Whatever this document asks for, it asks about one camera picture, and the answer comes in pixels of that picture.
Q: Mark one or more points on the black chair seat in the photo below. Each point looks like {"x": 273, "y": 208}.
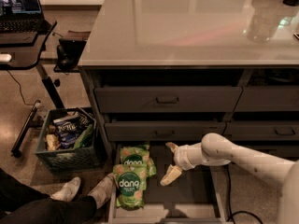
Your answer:
{"x": 70, "y": 48}

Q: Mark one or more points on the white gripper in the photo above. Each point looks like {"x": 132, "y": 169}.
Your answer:
{"x": 181, "y": 158}

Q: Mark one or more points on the white object on desk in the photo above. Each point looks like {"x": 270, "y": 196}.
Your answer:
{"x": 5, "y": 58}

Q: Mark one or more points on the top left grey drawer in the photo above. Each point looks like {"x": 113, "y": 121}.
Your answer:
{"x": 164, "y": 99}

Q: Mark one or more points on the blue snack bag in crate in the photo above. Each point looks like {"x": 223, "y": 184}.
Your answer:
{"x": 67, "y": 129}

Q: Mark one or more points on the open bottom drawer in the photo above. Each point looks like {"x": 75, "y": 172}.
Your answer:
{"x": 191, "y": 199}

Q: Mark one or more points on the green bag in crate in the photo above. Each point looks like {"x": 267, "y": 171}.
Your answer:
{"x": 85, "y": 138}

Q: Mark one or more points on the green dang chip bag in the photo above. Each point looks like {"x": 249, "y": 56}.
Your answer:
{"x": 131, "y": 181}
{"x": 139, "y": 154}

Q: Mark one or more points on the middle right grey drawer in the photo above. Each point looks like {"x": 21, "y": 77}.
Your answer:
{"x": 262, "y": 131}

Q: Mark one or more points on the top right grey drawer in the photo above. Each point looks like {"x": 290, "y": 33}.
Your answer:
{"x": 268, "y": 98}

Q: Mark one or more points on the green plastic crate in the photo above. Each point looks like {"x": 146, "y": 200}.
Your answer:
{"x": 61, "y": 160}

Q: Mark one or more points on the grey drawer cabinet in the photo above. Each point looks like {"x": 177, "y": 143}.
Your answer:
{"x": 206, "y": 43}

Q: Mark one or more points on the black trousered legs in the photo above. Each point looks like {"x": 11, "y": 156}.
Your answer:
{"x": 20, "y": 204}

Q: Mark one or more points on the open laptop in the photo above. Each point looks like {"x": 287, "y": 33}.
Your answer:
{"x": 19, "y": 16}

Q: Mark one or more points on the middle left grey drawer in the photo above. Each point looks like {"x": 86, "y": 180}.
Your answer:
{"x": 161, "y": 130}

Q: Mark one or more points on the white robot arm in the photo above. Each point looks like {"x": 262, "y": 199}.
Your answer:
{"x": 216, "y": 150}

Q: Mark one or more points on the left white socked foot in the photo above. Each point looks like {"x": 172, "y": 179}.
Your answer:
{"x": 68, "y": 192}

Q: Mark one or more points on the right patterned socked foot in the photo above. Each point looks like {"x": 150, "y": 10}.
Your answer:
{"x": 103, "y": 190}

